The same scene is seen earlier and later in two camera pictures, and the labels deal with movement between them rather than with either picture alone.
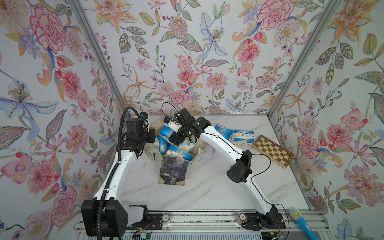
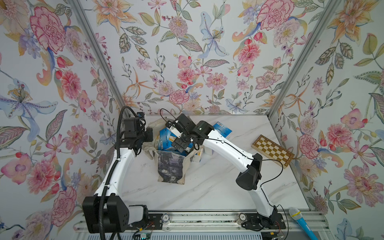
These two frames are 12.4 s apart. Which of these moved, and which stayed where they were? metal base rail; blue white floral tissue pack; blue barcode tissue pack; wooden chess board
Moved: blue white floral tissue pack
Stayed: wooden chess board; metal base rail; blue barcode tissue pack
